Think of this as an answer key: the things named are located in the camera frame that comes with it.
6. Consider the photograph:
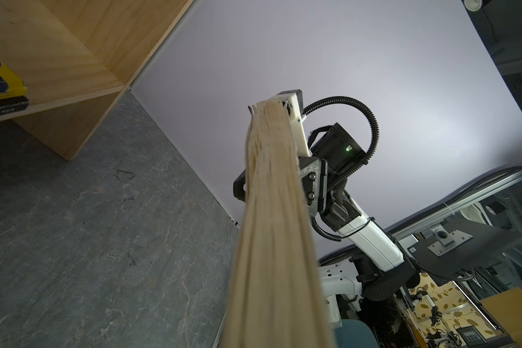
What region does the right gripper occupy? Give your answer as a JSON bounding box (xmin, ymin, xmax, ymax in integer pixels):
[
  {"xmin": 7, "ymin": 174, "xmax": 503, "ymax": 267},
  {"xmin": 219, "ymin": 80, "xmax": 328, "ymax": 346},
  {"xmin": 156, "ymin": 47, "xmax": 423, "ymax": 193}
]
[{"xmin": 232, "ymin": 122, "xmax": 368, "ymax": 227}]

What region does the black book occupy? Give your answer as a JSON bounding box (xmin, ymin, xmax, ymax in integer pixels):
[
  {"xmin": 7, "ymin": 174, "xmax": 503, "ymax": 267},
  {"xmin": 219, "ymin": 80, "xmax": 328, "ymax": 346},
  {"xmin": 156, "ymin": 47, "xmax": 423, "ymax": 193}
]
[{"xmin": 0, "ymin": 96, "xmax": 29, "ymax": 116}]

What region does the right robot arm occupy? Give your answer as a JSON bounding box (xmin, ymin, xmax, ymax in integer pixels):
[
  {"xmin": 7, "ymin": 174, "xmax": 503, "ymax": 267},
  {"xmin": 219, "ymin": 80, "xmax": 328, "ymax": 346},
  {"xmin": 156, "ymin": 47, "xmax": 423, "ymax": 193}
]
[{"xmin": 226, "ymin": 92, "xmax": 405, "ymax": 340}]

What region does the ceiling spot lamp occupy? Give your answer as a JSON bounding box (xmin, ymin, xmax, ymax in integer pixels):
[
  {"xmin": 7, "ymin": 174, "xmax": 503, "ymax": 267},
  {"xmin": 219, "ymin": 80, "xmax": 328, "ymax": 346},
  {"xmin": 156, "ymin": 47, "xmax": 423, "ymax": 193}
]
[{"xmin": 462, "ymin": 0, "xmax": 491, "ymax": 12}]

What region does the wooden two-tier shelf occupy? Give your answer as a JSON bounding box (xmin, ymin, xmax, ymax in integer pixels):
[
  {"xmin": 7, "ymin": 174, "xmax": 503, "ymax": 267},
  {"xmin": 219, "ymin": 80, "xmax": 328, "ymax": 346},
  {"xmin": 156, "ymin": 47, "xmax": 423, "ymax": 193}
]
[{"xmin": 0, "ymin": 1, "xmax": 191, "ymax": 160}]

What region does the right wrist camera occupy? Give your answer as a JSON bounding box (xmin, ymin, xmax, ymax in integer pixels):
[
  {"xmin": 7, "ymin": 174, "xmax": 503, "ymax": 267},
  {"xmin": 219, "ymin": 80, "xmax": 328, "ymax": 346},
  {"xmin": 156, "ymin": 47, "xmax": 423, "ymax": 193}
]
[{"xmin": 272, "ymin": 89, "xmax": 310, "ymax": 157}]

